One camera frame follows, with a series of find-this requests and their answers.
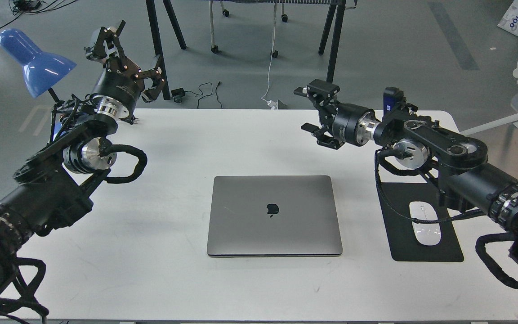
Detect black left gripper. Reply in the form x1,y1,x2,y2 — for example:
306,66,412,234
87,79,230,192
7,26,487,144
85,20,166,120

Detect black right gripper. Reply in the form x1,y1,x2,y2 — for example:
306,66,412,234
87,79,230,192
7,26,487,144
294,79,380,150

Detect grey laptop computer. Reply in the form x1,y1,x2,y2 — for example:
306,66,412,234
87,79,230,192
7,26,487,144
207,175,343,257

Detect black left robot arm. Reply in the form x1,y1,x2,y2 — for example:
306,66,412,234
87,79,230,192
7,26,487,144
0,21,166,323

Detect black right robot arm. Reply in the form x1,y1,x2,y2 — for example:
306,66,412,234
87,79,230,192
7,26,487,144
294,79,518,289

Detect blue desk lamp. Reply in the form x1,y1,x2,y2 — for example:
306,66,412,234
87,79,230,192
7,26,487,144
0,29,77,141

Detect black mouse pad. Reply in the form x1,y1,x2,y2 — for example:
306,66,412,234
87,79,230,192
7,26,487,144
380,183,464,262

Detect white computer mouse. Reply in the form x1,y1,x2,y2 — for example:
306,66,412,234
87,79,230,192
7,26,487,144
409,201,442,246

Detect black table frame legs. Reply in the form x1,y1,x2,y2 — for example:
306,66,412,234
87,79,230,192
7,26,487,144
145,0,358,108

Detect white charging cable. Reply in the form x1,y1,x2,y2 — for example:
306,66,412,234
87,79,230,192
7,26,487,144
261,0,289,110

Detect black power adapter with cable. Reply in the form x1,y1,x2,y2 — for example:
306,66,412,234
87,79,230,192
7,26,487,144
170,81,223,110

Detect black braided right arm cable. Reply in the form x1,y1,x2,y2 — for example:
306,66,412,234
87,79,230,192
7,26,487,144
374,148,489,224

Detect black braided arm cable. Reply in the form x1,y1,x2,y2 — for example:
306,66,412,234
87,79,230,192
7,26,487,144
102,144,148,185
374,148,489,224

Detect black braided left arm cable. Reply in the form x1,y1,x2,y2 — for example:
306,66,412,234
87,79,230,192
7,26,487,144
102,144,148,185

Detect black floor cables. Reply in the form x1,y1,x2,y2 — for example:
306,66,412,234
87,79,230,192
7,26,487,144
0,0,80,43

